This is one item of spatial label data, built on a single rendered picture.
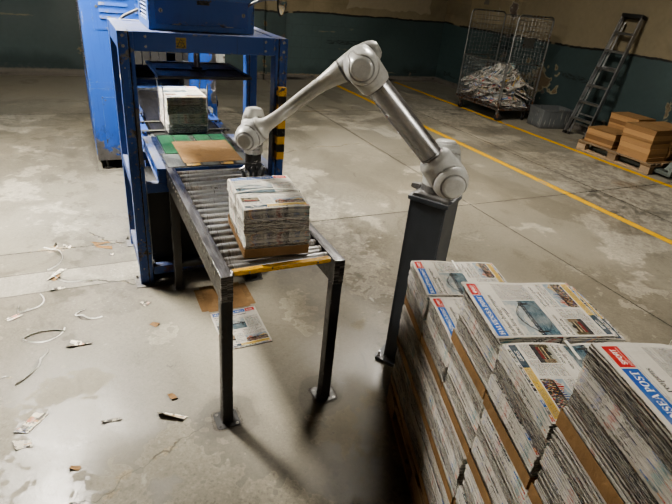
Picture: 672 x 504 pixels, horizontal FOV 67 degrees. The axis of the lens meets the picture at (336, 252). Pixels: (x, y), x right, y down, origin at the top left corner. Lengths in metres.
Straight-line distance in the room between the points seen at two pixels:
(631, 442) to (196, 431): 1.92
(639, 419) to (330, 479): 1.57
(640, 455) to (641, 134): 7.19
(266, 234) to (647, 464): 1.58
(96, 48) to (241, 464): 4.08
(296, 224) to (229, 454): 1.05
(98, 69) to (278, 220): 3.59
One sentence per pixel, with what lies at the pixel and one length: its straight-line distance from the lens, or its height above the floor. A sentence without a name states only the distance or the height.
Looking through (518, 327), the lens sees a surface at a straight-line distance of 1.53.
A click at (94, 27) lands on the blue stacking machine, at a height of 1.33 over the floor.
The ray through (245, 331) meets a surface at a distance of 3.10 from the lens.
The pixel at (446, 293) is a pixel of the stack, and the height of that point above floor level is 0.83.
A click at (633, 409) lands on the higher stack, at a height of 1.26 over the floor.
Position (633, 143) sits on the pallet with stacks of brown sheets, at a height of 0.32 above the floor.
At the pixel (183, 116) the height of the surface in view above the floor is 0.92.
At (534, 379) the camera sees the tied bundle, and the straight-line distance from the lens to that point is 1.37.
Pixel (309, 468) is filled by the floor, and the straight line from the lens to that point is 2.41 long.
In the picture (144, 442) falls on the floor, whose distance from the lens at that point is 2.55.
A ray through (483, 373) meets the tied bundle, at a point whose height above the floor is 0.90.
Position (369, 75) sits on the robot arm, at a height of 1.57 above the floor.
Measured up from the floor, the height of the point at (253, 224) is 0.96.
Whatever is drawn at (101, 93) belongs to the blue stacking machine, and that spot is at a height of 0.75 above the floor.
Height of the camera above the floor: 1.86
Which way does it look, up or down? 28 degrees down
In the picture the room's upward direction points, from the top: 6 degrees clockwise
